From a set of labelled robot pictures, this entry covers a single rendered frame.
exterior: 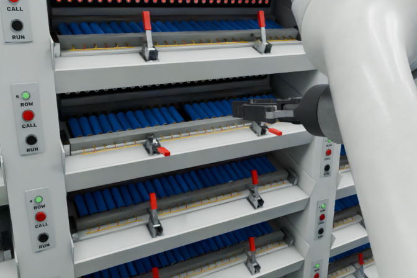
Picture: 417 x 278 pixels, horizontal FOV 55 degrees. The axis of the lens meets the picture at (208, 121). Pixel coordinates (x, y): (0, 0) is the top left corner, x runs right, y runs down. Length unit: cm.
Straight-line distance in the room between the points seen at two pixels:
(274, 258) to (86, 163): 61
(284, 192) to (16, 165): 66
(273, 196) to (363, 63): 81
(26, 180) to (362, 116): 62
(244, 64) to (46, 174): 45
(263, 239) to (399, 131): 94
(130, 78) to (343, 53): 53
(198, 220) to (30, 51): 51
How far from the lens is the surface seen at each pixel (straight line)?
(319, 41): 36
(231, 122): 94
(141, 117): 90
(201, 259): 109
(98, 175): 80
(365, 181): 27
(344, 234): 133
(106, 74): 75
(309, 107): 56
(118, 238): 91
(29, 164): 76
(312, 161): 108
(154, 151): 83
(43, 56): 72
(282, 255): 119
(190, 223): 95
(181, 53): 83
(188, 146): 87
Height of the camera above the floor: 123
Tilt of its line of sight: 16 degrees down
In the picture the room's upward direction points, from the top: straight up
